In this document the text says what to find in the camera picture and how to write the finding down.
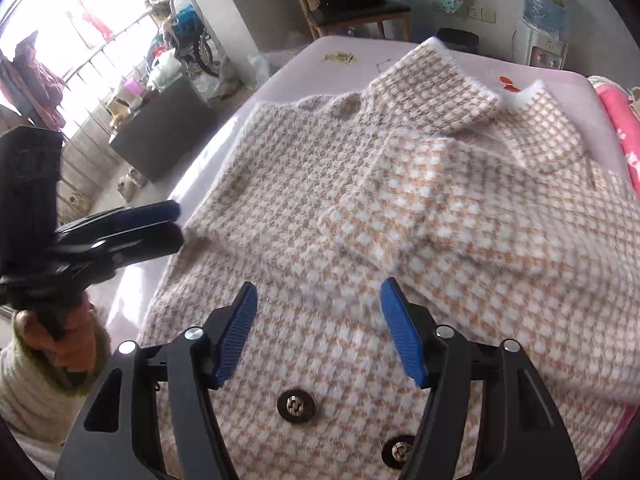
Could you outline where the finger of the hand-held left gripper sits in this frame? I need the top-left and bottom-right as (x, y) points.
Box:
(52, 200), (181, 246)
(50, 222), (185, 273)

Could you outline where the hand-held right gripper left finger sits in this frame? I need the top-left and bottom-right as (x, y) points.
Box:
(54, 281), (259, 480)

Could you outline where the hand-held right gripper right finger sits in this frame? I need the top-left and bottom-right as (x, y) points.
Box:
(379, 276), (583, 480)

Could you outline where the beige houndstooth coat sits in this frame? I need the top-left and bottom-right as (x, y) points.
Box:
(137, 36), (640, 476)

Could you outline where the person's left forearm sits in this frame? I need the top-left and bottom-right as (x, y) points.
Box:
(0, 327), (112, 477)

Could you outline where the person's left hand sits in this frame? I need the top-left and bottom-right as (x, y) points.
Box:
(13, 300), (109, 375)

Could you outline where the dark cabinet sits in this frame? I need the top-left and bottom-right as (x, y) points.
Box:
(109, 80), (213, 181)

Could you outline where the maroon hanging garment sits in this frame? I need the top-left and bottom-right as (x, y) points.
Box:
(0, 30), (66, 128)

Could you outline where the clear plastic bag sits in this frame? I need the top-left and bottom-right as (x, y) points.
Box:
(192, 52), (281, 101)

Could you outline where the bicycle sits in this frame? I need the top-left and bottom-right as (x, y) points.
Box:
(150, 0), (223, 78)

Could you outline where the red hanging garment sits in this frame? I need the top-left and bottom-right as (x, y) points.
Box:
(65, 0), (113, 51)

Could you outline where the wooden chair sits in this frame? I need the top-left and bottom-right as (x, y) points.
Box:
(281, 0), (412, 41)

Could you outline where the pink floral blanket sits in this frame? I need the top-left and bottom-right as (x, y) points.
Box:
(587, 76), (640, 196)

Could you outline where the white water dispenser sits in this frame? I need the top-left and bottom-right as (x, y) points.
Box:
(512, 25), (570, 71)

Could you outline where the blue water bottle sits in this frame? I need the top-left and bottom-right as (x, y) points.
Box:
(522, 0), (571, 41)

